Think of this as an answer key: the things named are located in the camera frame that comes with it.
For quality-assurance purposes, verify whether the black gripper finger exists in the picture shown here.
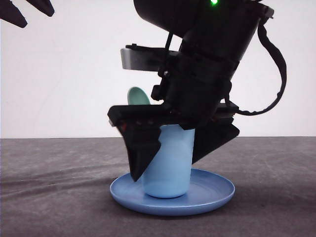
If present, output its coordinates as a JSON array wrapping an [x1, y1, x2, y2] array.
[[0, 0, 27, 28], [32, 0, 55, 17]]

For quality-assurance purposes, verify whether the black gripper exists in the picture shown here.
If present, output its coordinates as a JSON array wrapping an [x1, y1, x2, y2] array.
[[108, 53, 239, 182]]

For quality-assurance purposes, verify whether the light blue plastic cup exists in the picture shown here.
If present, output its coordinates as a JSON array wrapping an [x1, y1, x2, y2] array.
[[141, 125, 195, 198]]

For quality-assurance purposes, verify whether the mint green plastic spoon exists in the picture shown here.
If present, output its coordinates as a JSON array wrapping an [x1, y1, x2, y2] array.
[[127, 86, 151, 105]]

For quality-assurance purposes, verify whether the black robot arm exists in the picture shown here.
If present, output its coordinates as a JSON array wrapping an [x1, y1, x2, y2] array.
[[108, 0, 287, 181]]

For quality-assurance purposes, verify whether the blue plastic plate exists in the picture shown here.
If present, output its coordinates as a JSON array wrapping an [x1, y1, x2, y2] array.
[[110, 168, 236, 216]]

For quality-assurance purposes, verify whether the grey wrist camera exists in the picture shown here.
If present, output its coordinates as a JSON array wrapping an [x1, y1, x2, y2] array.
[[120, 43, 182, 72]]

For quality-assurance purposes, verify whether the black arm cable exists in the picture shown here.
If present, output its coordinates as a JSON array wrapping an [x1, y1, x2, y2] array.
[[223, 23, 288, 116]]

